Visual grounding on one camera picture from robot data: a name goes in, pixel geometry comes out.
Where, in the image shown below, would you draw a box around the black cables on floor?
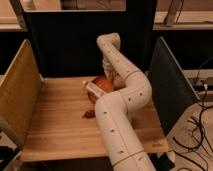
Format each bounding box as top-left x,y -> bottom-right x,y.
171,56 -> 213,171

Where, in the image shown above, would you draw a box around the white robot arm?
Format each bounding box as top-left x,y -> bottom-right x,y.
95,33 -> 156,171

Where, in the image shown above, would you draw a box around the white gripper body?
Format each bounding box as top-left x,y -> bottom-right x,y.
103,62 -> 117,80

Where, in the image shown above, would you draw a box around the brown sausage-shaped toy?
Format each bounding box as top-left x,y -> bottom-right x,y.
83,110 -> 95,119

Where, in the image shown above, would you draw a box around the black back panel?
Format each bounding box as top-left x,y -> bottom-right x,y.
24,0 -> 157,77

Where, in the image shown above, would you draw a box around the power strip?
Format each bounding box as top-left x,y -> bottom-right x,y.
195,78 -> 213,92

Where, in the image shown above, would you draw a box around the right dark side panel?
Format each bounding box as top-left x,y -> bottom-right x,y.
148,37 -> 199,134

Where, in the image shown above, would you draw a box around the left wooden side panel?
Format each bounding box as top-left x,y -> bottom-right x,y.
0,39 -> 42,148

